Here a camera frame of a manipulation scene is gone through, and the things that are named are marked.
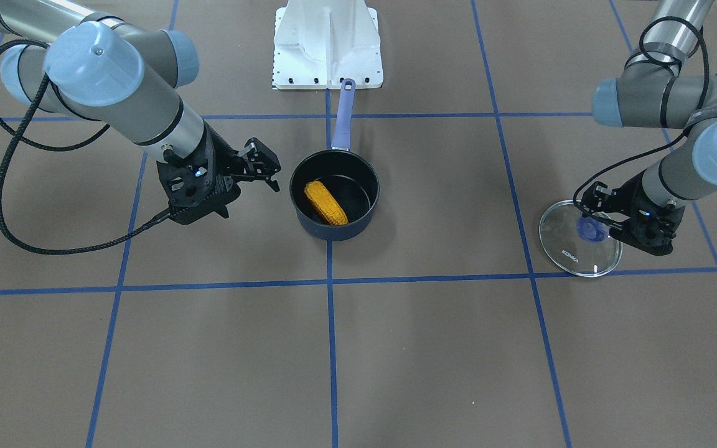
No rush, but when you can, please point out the black gripper corn side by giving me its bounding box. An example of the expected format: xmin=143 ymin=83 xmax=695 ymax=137
xmin=157 ymin=124 xmax=282 ymax=226

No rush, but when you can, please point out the black gripper lid side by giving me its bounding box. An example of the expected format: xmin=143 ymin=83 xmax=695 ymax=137
xmin=576 ymin=180 xmax=685 ymax=257

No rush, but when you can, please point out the glass lid purple knob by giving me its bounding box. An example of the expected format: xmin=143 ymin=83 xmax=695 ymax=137
xmin=538 ymin=200 xmax=623 ymax=278

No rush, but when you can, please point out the yellow corn cob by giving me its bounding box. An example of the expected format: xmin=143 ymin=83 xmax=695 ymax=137
xmin=304 ymin=180 xmax=349 ymax=226

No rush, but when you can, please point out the dark blue saucepan purple handle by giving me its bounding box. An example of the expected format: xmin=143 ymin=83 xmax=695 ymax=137
xmin=290 ymin=78 xmax=380 ymax=241

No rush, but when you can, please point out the white metal camera stand base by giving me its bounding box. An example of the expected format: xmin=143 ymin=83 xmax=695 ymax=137
xmin=271 ymin=1 xmax=384 ymax=90

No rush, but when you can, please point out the black braided cable lid arm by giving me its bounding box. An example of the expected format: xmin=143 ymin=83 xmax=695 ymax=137
xmin=592 ymin=3 xmax=717 ymax=207

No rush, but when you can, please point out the black braided cable corn arm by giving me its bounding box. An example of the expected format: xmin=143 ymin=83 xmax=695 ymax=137
xmin=0 ymin=38 xmax=177 ymax=256

